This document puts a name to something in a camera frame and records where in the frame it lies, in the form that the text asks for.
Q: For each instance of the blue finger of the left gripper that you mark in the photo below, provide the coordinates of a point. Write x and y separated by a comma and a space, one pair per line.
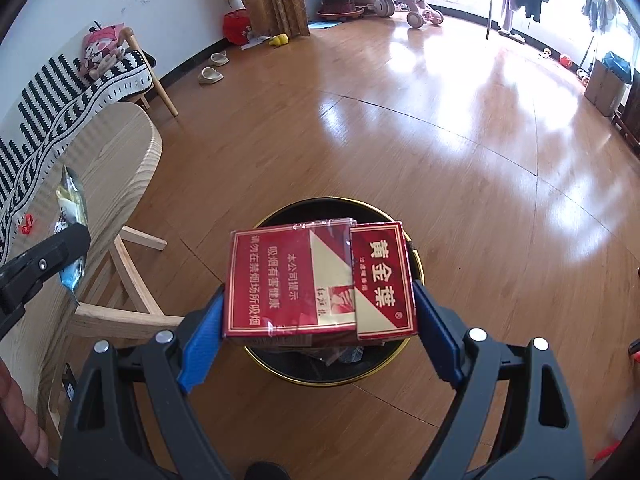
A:
23, 276

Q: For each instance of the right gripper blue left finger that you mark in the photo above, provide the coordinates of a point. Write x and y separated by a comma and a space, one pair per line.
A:
200, 337

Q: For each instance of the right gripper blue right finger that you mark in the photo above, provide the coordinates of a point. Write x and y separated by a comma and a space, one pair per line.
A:
441, 332

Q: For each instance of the red ribbon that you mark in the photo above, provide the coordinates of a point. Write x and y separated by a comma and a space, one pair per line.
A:
26, 225

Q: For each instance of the small candy wrapper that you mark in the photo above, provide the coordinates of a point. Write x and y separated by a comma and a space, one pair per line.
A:
73, 223

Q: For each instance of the red cigarette carton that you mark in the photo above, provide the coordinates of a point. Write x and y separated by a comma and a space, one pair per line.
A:
319, 284

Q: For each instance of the person's left hand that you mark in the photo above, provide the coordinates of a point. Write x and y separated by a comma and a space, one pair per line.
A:
22, 418

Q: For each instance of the wooden table legs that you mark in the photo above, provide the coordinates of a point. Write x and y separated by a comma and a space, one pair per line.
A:
116, 304

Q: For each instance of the black white striped blanket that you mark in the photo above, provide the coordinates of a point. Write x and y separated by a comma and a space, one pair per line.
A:
51, 110

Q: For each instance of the pink cartoon pillow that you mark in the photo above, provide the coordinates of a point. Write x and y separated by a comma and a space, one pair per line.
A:
101, 50

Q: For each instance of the beige slipper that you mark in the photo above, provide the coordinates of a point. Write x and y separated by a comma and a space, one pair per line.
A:
209, 75
218, 59

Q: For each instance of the cardboard box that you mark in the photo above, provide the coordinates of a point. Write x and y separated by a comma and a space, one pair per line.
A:
605, 90

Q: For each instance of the yellow toy on floor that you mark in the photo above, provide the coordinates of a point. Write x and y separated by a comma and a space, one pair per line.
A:
279, 40

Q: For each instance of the red bag on floor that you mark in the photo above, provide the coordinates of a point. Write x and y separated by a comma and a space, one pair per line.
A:
236, 27

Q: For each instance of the child tricycle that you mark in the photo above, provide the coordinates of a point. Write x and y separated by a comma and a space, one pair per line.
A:
419, 12

